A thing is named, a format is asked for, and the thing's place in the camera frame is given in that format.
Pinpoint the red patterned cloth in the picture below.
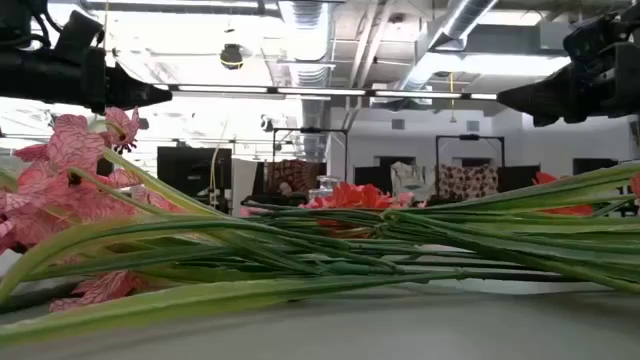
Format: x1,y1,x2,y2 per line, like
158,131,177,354
264,159,326,194

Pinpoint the silver ventilation duct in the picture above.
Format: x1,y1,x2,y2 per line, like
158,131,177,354
399,0,501,91
277,0,334,161

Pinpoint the long ceiling light strip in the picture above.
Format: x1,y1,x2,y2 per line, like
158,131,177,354
154,83,501,101

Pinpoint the white teal cloth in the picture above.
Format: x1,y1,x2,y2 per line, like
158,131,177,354
390,160,436,201

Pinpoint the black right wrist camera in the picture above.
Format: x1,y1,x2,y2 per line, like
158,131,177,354
563,13,640,66

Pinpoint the floral patterned cloth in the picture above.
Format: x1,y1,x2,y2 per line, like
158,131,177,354
437,163,501,201

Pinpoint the black rack frame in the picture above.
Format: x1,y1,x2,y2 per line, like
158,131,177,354
272,127,350,184
435,133,506,169

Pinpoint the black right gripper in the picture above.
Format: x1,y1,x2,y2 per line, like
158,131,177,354
497,42,640,127

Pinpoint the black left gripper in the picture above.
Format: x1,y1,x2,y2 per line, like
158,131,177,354
0,46,174,114

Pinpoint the black wall monitor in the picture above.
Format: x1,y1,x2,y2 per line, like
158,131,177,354
572,158,620,176

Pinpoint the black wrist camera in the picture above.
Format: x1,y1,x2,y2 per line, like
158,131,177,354
53,9,105,64
563,13,640,66

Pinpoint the large black monitor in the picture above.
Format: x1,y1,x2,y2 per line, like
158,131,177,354
156,145,234,211

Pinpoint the black panel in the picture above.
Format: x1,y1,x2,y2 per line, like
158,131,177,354
497,164,542,194
353,165,394,194

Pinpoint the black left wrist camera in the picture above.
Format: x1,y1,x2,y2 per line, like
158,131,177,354
53,9,105,64

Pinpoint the large veined pink flower bunch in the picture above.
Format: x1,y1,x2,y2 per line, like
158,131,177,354
0,106,466,346

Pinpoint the thin pale hanging cable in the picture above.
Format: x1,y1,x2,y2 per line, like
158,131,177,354
208,144,225,209

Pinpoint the black dome ceiling fixture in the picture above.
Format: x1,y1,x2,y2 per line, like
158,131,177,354
219,43,245,71

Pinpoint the clear glass vase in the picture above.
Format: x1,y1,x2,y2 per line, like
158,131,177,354
308,174,346,199

